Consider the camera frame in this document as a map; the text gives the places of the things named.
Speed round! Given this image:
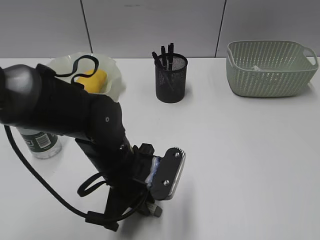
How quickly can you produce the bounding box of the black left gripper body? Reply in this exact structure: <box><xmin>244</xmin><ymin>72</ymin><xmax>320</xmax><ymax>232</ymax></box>
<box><xmin>94</xmin><ymin>143</ymin><xmax>155</xmax><ymax>223</ymax></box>

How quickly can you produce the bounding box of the yellow mango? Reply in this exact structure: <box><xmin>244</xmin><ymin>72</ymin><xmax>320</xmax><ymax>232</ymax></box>
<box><xmin>76</xmin><ymin>69</ymin><xmax>108</xmax><ymax>94</ymax></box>

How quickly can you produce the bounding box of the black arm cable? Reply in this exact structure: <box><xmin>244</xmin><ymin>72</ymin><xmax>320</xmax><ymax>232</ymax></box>
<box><xmin>4</xmin><ymin>55</ymin><xmax>147</xmax><ymax>232</ymax></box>

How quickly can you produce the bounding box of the waste paper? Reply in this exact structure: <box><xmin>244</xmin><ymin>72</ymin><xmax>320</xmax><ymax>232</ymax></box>
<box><xmin>251</xmin><ymin>65</ymin><xmax>261</xmax><ymax>71</ymax></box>

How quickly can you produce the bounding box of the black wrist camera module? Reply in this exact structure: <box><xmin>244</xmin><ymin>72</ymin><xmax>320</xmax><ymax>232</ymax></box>
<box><xmin>150</xmin><ymin>147</ymin><xmax>186</xmax><ymax>201</ymax></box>

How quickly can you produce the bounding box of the pale green plastic basket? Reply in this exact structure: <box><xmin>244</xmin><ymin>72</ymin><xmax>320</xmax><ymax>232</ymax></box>
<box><xmin>226</xmin><ymin>40</ymin><xmax>319</xmax><ymax>98</ymax></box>

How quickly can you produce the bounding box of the black mesh pen holder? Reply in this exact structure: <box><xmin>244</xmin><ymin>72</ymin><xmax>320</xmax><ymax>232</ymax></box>
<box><xmin>154</xmin><ymin>53</ymin><xmax>188</xmax><ymax>103</ymax></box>

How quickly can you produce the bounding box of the grey eraser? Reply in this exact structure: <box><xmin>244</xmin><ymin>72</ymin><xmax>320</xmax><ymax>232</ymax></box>
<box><xmin>146</xmin><ymin>202</ymin><xmax>163</xmax><ymax>218</ymax></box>

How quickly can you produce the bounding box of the black marker pen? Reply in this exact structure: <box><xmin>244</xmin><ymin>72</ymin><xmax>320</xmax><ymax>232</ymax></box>
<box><xmin>167</xmin><ymin>42</ymin><xmax>174</xmax><ymax>71</ymax></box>
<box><xmin>151</xmin><ymin>51</ymin><xmax>164</xmax><ymax>70</ymax></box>
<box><xmin>161</xmin><ymin>45</ymin><xmax>168</xmax><ymax>70</ymax></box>

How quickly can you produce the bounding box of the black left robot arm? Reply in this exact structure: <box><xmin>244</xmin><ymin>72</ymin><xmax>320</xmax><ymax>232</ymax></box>
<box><xmin>0</xmin><ymin>64</ymin><xmax>155</xmax><ymax>229</ymax></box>

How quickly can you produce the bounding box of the frosted green wavy plate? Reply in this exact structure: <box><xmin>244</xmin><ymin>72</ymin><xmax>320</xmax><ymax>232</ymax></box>
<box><xmin>47</xmin><ymin>52</ymin><xmax>126</xmax><ymax>102</ymax></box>

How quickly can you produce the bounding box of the clear plastic water bottle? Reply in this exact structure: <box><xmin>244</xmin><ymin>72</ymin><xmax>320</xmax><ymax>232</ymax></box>
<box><xmin>17</xmin><ymin>128</ymin><xmax>62</xmax><ymax>159</ymax></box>

